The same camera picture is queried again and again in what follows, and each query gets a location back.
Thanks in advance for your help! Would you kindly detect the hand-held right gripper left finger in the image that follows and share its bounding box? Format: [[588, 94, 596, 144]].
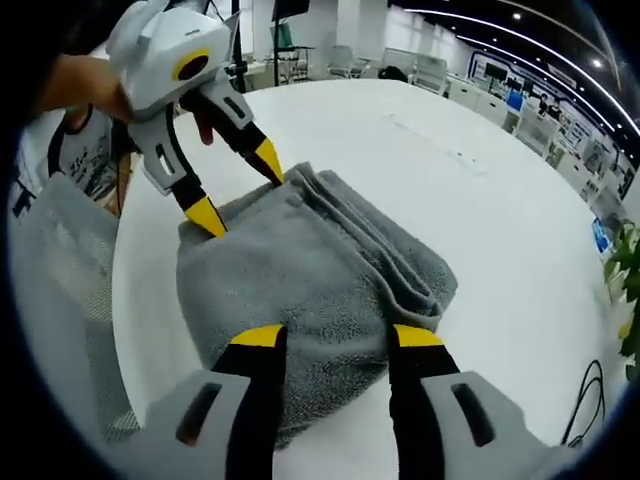
[[107, 323, 290, 480]]

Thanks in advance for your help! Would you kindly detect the black tripod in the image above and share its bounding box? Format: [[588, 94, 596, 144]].
[[199, 0, 252, 96]]

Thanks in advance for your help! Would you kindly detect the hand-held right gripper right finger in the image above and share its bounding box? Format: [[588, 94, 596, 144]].
[[388, 323, 556, 480]]

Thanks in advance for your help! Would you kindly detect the person's printed white shirt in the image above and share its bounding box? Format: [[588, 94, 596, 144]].
[[47, 103, 132, 214]]

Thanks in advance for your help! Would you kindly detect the white office chair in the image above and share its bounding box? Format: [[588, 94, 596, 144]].
[[329, 43, 374, 81], [410, 53, 450, 96]]

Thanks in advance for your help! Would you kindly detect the grey towel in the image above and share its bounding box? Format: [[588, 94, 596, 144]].
[[174, 162, 460, 451]]

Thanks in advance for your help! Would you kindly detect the green panel stand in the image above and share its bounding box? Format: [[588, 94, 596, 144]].
[[269, 22, 317, 87]]

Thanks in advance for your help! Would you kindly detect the green potted plant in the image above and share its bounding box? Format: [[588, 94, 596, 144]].
[[602, 218, 640, 366]]

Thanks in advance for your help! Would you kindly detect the person's left hand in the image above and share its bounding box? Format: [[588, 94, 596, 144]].
[[37, 53, 217, 147]]

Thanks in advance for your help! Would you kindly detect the blue box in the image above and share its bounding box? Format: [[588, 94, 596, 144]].
[[591, 217, 615, 255]]

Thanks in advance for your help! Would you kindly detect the white table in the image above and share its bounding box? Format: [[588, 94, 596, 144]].
[[110, 78, 624, 480]]

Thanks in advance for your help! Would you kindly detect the black coiled cable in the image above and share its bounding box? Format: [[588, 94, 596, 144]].
[[559, 358, 607, 447]]

